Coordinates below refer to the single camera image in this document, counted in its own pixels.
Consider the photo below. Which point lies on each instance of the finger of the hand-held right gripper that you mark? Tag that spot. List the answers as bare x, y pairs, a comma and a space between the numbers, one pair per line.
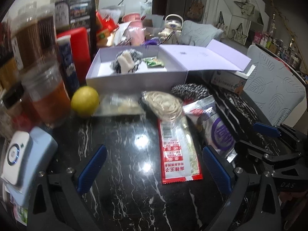
266, 128
255, 148

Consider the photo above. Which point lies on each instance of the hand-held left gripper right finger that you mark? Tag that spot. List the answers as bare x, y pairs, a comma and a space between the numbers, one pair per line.
216, 170

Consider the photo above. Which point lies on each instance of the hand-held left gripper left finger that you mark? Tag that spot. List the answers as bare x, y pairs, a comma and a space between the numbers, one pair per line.
92, 167

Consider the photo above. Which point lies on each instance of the red snack packet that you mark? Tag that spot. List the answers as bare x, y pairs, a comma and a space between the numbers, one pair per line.
179, 158

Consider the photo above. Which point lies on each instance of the silver purple snack packet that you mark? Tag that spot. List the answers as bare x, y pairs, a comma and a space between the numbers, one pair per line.
216, 130

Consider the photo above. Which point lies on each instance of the black white checked scrunchie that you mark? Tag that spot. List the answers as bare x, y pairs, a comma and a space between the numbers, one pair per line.
190, 91

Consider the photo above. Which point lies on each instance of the white lavender gift box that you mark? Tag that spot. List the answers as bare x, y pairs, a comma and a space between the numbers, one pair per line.
134, 80

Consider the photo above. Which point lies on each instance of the plush bear checked scrunchie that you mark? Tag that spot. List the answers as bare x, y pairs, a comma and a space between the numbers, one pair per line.
125, 60

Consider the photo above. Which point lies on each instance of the grey leaf-pattern chair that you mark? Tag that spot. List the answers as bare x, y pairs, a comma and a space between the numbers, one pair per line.
199, 32
272, 86

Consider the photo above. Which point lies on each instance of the light blue box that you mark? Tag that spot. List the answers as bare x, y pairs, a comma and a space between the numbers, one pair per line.
42, 149

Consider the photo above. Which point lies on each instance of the white orange carton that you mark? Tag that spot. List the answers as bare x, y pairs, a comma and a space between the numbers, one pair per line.
227, 81

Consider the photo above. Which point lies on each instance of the yellow lemon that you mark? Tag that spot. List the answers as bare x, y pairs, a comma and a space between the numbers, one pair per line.
84, 101

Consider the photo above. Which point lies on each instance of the clear plastic packet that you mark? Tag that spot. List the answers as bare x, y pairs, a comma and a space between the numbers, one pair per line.
118, 104

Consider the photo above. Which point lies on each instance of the white round-button device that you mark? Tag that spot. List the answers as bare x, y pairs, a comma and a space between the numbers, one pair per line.
16, 156

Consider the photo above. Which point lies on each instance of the plastic cup orange drink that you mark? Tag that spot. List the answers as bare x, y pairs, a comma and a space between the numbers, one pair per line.
48, 98

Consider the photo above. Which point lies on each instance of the green white packet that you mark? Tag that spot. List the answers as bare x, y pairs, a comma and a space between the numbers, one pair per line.
21, 215

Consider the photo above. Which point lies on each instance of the shelf of bottles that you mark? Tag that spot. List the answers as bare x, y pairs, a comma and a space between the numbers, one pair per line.
279, 43

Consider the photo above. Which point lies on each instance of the red plastic container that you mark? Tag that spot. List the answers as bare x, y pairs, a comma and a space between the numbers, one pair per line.
80, 50

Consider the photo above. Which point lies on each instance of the white cabinet bird decorations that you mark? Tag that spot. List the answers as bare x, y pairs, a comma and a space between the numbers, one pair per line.
231, 14

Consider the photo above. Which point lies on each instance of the green snack packet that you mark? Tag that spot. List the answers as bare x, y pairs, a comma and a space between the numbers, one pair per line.
154, 62

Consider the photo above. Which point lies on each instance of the pink plastic bag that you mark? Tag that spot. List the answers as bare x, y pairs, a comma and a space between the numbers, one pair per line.
134, 35

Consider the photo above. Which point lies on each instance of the red snack bags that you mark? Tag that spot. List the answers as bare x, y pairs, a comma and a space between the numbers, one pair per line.
105, 28

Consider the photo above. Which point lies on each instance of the white robot figure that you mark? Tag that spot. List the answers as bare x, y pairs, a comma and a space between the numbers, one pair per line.
170, 26

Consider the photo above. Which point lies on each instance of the hanging brown bag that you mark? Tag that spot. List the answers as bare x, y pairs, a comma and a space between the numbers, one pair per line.
195, 7

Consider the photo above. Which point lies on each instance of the tall cup brown drink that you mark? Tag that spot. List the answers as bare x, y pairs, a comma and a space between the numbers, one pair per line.
26, 41
47, 28

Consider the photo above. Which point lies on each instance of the black printed bag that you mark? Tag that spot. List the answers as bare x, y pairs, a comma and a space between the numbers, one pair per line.
81, 12

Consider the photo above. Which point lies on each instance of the dark labelled jar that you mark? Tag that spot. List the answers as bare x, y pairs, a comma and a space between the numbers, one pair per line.
62, 10

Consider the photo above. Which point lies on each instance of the white refrigerator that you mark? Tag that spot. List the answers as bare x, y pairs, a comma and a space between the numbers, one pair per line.
134, 0

